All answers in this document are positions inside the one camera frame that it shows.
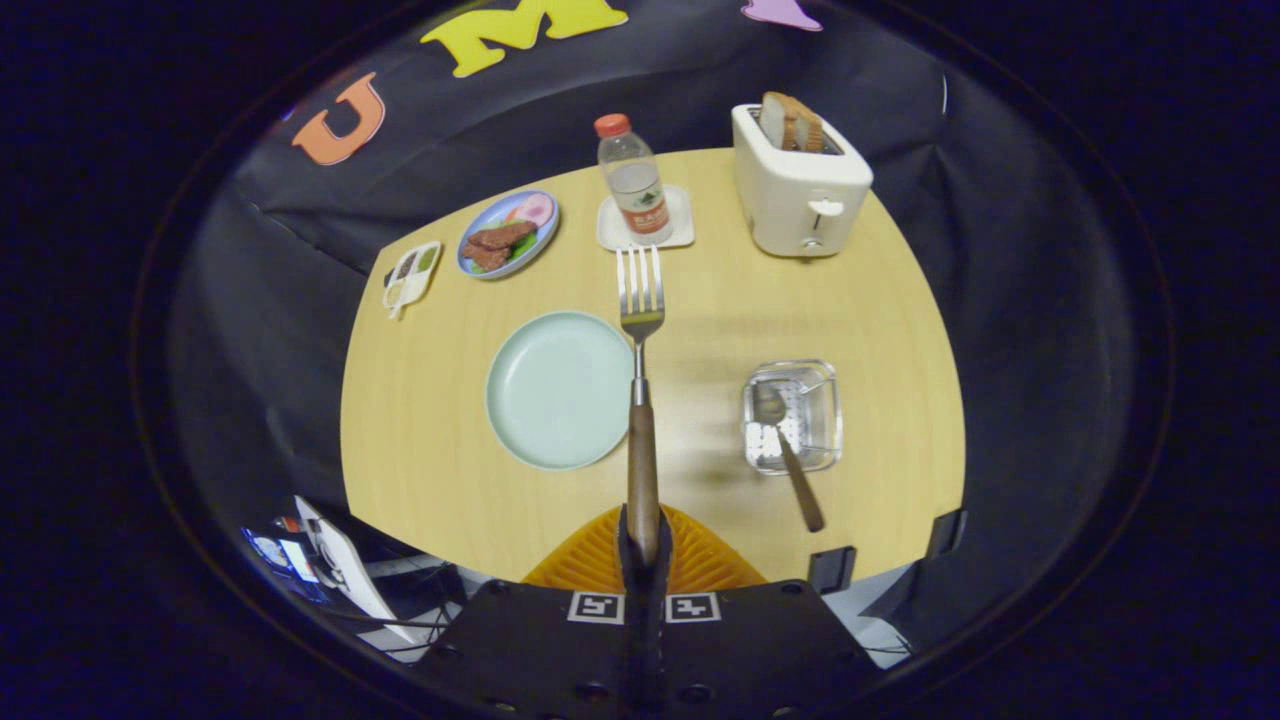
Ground white divided sauce dish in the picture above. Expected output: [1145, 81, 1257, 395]
[383, 241, 443, 321]

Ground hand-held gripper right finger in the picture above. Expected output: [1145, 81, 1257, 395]
[640, 505, 883, 720]

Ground light green plate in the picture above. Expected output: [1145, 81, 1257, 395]
[485, 311, 636, 472]

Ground white toaster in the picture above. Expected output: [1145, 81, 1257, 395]
[731, 103, 874, 259]

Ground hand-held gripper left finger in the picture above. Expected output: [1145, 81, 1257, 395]
[410, 505, 643, 720]

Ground white board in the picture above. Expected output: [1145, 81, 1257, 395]
[293, 495, 403, 633]

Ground bundle of black cables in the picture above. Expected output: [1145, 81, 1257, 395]
[355, 560, 473, 653]

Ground white square coaster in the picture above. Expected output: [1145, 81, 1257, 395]
[596, 185, 696, 252]

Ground black table clamp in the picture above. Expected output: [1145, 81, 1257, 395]
[925, 508, 969, 561]
[808, 545, 858, 596]

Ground toast bread slice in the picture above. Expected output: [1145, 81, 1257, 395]
[790, 97, 827, 154]
[758, 92, 801, 151]

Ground lit computer screen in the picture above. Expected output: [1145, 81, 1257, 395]
[243, 525, 323, 603]

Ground red cap water bottle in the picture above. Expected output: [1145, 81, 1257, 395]
[594, 113, 673, 246]

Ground wooden handle metal spoon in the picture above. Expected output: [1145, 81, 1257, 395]
[752, 380, 827, 533]

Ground brown meat slices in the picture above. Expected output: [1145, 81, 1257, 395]
[461, 221, 538, 271]

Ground wooden handle metal fork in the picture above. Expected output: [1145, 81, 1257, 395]
[616, 246, 666, 566]

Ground black backdrop cloth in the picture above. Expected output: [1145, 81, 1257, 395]
[165, 0, 1136, 671]

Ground blue food plate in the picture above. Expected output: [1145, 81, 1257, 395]
[457, 190, 560, 280]

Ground clear square drain container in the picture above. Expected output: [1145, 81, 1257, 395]
[741, 360, 843, 476]

